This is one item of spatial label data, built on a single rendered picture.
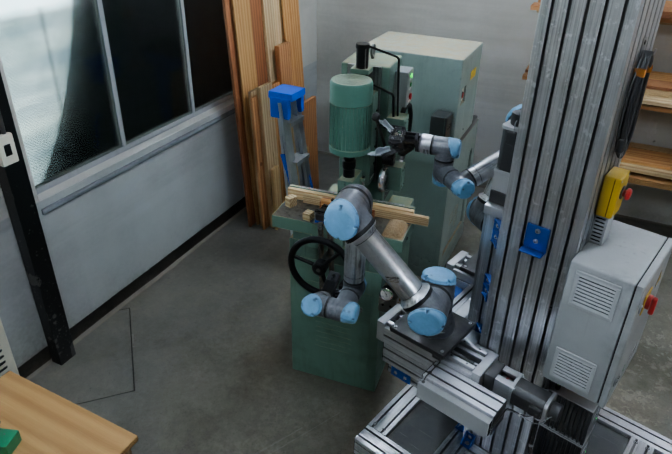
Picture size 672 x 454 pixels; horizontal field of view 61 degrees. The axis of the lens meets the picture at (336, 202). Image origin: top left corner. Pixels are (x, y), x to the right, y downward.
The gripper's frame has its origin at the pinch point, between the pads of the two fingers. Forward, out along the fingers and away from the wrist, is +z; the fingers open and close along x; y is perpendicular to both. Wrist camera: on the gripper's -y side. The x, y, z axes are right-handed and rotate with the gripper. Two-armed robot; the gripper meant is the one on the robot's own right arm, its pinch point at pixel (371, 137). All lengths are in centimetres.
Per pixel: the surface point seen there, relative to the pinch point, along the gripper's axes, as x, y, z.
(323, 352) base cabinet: 83, -78, 17
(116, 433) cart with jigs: 129, 14, 56
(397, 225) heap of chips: 26.1, -26.7, -13.5
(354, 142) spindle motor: 1.0, -5.0, 7.9
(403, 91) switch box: -32.7, -19.0, -3.2
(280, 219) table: 34, -26, 38
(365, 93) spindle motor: -14.7, 8.3, 4.8
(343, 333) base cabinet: 72, -67, 7
